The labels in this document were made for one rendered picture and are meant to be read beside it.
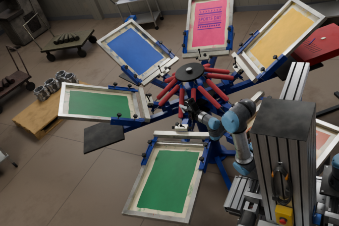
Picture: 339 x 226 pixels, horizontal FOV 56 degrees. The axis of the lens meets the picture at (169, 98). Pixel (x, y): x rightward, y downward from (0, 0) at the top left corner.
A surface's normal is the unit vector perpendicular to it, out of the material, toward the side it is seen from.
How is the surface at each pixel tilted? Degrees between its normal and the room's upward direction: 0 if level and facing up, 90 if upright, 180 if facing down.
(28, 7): 90
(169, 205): 0
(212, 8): 32
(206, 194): 0
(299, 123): 0
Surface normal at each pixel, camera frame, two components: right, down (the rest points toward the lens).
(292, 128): -0.29, -0.75
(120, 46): 0.10, -0.47
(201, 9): -0.40, -0.28
